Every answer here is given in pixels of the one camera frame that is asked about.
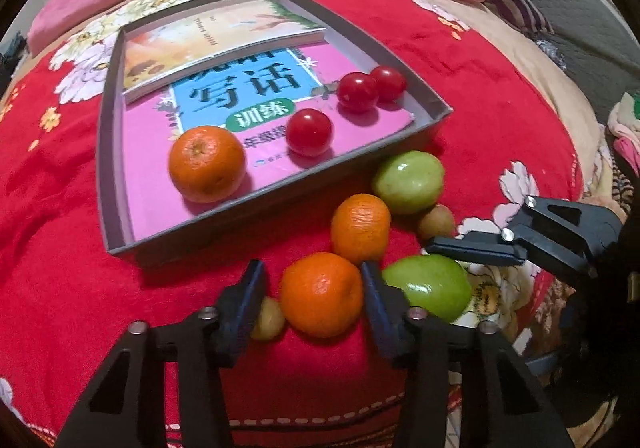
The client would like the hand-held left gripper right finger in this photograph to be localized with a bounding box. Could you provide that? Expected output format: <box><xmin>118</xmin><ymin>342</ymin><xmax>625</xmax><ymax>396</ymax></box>
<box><xmin>360</xmin><ymin>260</ymin><xmax>576</xmax><ymax>448</ymax></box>

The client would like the red cherry tomato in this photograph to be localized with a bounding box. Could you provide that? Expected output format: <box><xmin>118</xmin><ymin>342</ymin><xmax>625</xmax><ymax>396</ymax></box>
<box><xmin>370</xmin><ymin>65</ymin><xmax>407</xmax><ymax>103</ymax></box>
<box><xmin>336</xmin><ymin>71</ymin><xmax>379</xmax><ymax>114</ymax></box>
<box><xmin>286</xmin><ymin>108</ymin><xmax>334</xmax><ymax>158</ymax></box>

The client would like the yellow sunflower book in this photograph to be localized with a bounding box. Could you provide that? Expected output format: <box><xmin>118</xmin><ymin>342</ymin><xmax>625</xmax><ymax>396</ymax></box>
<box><xmin>120</xmin><ymin>0</ymin><xmax>328</xmax><ymax>104</ymax></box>

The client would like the orange with green stem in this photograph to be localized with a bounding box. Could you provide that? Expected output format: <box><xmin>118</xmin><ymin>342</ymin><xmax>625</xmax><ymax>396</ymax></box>
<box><xmin>169</xmin><ymin>125</ymin><xmax>247</xmax><ymax>204</ymax></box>

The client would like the pink book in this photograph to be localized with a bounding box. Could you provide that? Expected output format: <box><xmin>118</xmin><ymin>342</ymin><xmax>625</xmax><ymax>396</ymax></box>
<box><xmin>122</xmin><ymin>40</ymin><xmax>416</xmax><ymax>241</ymax></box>

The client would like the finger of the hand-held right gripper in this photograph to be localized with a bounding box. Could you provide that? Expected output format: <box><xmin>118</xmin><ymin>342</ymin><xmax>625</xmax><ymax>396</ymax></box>
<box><xmin>424</xmin><ymin>194</ymin><xmax>625</xmax><ymax>279</ymax></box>

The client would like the green jujube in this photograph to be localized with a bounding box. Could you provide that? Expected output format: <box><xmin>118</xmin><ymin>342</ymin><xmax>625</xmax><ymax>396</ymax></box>
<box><xmin>381</xmin><ymin>254</ymin><xmax>473</xmax><ymax>324</ymax></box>
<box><xmin>371</xmin><ymin>150</ymin><xmax>446</xmax><ymax>215</ymax></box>

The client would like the large orange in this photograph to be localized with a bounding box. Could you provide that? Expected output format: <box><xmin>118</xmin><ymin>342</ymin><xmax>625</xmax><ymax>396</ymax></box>
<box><xmin>279</xmin><ymin>252</ymin><xmax>365</xmax><ymax>339</ymax></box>

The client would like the red floral blanket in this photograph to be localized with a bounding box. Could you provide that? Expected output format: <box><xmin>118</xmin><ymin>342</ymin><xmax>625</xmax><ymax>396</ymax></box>
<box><xmin>0</xmin><ymin>0</ymin><xmax>626</xmax><ymax>448</ymax></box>

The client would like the grey padded headboard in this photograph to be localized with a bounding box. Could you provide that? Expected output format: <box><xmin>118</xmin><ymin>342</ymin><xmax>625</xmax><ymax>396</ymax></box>
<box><xmin>480</xmin><ymin>0</ymin><xmax>640</xmax><ymax>124</ymax></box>

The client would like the grey cardboard box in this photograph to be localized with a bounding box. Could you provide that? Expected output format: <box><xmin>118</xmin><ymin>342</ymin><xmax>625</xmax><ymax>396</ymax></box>
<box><xmin>96</xmin><ymin>0</ymin><xmax>453</xmax><ymax>270</ymax></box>

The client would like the silver foil wrapper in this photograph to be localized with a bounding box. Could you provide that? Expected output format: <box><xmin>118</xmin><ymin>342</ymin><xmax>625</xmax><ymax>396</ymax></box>
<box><xmin>535</xmin><ymin>38</ymin><xmax>566</xmax><ymax>69</ymax></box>

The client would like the small orange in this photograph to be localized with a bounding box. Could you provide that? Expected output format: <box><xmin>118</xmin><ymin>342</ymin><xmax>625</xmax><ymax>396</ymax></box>
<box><xmin>330</xmin><ymin>193</ymin><xmax>392</xmax><ymax>265</ymax></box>

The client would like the colourful cloth pile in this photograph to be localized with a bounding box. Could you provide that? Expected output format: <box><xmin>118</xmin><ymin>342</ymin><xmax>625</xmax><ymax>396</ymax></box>
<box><xmin>607</xmin><ymin>90</ymin><xmax>640</xmax><ymax>209</ymax></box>

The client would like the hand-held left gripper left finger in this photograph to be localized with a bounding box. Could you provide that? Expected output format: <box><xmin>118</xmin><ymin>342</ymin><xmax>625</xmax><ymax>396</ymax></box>
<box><xmin>52</xmin><ymin>259</ymin><xmax>268</xmax><ymax>448</ymax></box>

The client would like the brown longan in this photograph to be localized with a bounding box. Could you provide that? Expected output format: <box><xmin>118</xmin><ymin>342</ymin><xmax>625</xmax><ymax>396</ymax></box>
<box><xmin>250</xmin><ymin>297</ymin><xmax>287</xmax><ymax>341</ymax></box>
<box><xmin>417</xmin><ymin>204</ymin><xmax>457</xmax><ymax>241</ymax></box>

